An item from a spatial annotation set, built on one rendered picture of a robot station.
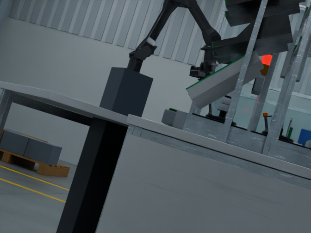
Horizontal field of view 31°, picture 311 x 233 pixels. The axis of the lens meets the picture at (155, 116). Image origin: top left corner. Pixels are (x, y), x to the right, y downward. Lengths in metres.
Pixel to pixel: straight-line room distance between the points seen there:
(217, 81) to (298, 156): 0.52
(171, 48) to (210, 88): 8.97
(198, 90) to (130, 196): 0.49
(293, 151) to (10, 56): 10.25
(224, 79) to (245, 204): 0.50
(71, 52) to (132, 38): 1.31
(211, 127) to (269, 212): 0.68
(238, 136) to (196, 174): 0.62
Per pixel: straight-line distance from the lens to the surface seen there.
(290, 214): 1.76
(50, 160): 7.74
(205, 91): 2.03
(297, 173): 1.76
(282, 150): 2.34
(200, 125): 2.34
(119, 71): 2.37
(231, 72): 2.02
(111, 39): 11.38
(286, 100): 1.99
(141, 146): 1.77
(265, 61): 2.71
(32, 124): 11.72
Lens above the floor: 0.78
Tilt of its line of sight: 3 degrees up
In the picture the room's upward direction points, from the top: 17 degrees clockwise
